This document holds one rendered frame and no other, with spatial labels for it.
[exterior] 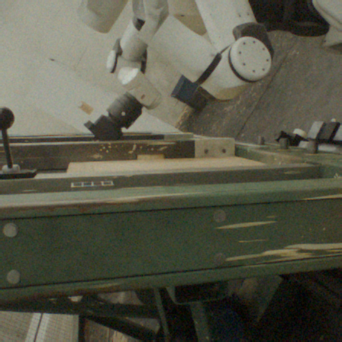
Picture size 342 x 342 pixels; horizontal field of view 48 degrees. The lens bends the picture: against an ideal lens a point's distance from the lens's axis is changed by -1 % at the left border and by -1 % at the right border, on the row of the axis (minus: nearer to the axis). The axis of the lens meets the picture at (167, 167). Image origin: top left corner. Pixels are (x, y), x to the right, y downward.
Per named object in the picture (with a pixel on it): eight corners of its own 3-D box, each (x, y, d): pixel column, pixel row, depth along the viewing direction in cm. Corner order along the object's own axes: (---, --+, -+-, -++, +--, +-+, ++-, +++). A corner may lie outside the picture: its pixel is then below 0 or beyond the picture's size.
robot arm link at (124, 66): (118, 91, 125) (107, 78, 142) (148, 97, 130) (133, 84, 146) (126, 58, 122) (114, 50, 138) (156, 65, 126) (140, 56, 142)
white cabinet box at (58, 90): (191, 140, 503) (46, 57, 454) (169, 178, 512) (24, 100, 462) (183, 133, 562) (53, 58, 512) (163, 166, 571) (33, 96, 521)
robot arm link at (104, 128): (113, 151, 122) (138, 124, 123) (115, 154, 113) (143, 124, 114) (82, 124, 119) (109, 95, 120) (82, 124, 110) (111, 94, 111)
